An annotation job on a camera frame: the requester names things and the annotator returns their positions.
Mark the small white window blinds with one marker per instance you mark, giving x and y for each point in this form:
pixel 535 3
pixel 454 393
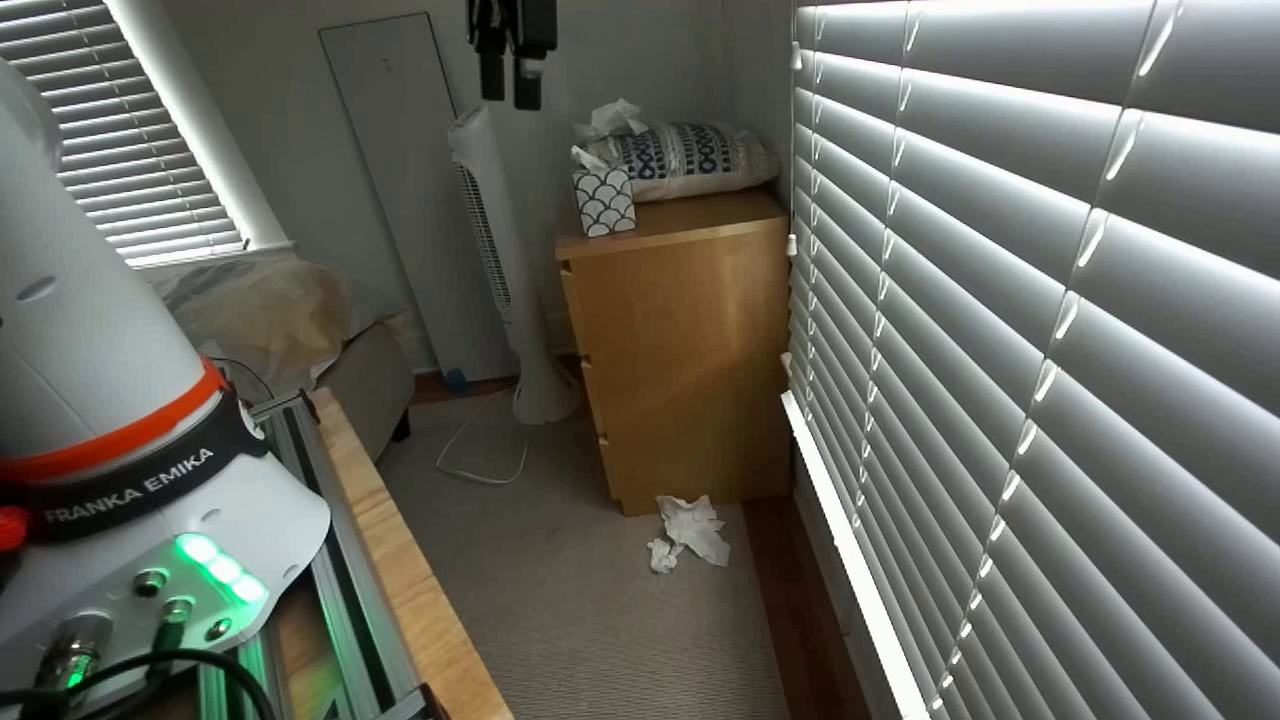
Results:
pixel 123 154

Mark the crumpled white paper on floor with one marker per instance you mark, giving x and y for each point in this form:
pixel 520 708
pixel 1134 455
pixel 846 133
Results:
pixel 689 526

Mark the white tower fan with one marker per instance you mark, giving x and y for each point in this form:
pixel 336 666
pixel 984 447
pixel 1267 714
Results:
pixel 540 390

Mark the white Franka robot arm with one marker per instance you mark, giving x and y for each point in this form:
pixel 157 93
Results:
pixel 150 523

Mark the beige cushioned chair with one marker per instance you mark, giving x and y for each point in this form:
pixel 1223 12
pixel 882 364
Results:
pixel 285 325

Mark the white wall door panel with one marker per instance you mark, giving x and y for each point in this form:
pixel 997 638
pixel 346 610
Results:
pixel 396 103

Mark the large white window blinds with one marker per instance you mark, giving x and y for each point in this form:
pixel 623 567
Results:
pixel 1036 349

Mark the patterned tissue box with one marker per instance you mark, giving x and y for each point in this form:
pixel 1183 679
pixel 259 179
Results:
pixel 602 196

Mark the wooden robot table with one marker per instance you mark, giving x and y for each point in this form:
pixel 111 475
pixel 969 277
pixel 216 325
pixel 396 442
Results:
pixel 365 635

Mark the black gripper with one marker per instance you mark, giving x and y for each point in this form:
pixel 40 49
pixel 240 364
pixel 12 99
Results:
pixel 515 26

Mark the wooden dresser cabinet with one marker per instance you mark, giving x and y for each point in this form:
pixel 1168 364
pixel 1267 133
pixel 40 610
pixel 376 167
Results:
pixel 677 335

